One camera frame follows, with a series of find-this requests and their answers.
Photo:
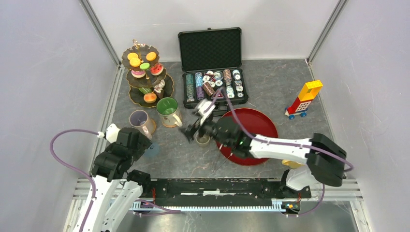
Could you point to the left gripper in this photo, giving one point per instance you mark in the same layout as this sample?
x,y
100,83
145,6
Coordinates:
x,y
143,144

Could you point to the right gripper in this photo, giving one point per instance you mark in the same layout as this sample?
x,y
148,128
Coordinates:
x,y
191,129

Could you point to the small grey-green cup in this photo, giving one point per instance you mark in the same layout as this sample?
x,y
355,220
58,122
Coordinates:
x,y
202,141

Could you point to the beige purple mug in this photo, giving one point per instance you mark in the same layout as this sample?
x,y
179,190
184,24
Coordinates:
x,y
138,117

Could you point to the green bowl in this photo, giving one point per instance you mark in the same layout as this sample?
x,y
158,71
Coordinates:
x,y
169,112

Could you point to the orange peach bun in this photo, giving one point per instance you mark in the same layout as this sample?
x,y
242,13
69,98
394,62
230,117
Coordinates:
x,y
150,97

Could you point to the chocolate cake slice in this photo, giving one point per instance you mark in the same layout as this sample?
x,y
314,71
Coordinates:
x,y
159,94

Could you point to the white rectangular pastry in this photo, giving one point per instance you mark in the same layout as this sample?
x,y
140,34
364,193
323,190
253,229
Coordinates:
x,y
145,90

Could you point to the white striped donut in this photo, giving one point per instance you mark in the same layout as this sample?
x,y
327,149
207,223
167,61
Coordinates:
x,y
159,87

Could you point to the red round tray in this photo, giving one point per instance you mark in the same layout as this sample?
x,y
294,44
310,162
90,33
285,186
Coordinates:
x,y
255,122

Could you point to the red frosted donut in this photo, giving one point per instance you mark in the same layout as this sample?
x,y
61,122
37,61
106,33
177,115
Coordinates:
x,y
157,69

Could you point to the pink frosted donut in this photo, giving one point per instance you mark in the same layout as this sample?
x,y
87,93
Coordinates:
x,y
138,74

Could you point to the green macaron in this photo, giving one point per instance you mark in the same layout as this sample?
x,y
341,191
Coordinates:
x,y
144,66

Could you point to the orange round biscuit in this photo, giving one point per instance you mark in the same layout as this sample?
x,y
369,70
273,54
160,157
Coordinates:
x,y
135,62

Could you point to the yellow round cookie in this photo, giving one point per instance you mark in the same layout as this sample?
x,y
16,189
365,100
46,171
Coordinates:
x,y
151,56

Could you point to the orange waffle biscuit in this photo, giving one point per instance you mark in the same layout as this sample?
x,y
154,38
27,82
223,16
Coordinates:
x,y
132,55

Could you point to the yellow cup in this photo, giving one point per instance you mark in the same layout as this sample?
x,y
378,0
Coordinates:
x,y
292,164

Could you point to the woven coaster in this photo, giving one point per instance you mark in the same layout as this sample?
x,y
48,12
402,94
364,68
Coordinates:
x,y
147,128

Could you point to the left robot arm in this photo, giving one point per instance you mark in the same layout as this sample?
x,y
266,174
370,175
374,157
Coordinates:
x,y
113,186

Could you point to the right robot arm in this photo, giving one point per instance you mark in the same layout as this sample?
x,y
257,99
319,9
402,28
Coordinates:
x,y
322,160

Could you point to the three-tier dessert stand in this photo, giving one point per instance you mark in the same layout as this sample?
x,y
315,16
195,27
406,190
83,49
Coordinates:
x,y
149,80

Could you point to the black poker chip case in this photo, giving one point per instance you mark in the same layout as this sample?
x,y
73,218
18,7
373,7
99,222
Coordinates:
x,y
207,52

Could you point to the toy block tower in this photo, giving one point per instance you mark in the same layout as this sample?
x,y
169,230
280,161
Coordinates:
x,y
308,93

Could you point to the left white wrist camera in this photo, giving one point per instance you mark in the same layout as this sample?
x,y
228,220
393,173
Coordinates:
x,y
110,134

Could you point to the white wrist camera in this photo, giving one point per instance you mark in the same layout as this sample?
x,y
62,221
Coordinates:
x,y
110,134
203,110

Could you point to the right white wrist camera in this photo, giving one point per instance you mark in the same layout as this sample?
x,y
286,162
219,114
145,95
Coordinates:
x,y
203,110

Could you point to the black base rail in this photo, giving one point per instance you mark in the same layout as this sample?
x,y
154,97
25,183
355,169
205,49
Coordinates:
x,y
164,196

